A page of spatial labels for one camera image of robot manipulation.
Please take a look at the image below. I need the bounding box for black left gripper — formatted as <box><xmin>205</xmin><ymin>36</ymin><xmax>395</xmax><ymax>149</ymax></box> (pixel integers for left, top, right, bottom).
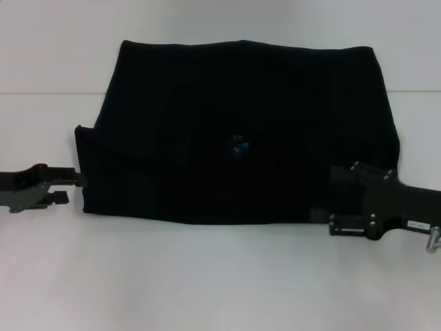
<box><xmin>0</xmin><ymin>163</ymin><xmax>87</xmax><ymax>215</ymax></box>

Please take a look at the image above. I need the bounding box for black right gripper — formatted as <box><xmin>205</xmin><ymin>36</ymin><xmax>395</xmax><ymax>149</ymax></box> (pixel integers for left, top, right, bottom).
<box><xmin>309</xmin><ymin>161</ymin><xmax>441</xmax><ymax>241</ymax></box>

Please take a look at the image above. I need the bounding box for black shirt with FREE print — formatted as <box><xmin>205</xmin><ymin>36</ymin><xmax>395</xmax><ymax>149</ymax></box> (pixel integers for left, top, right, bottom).
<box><xmin>74</xmin><ymin>39</ymin><xmax>403</xmax><ymax>228</ymax></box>

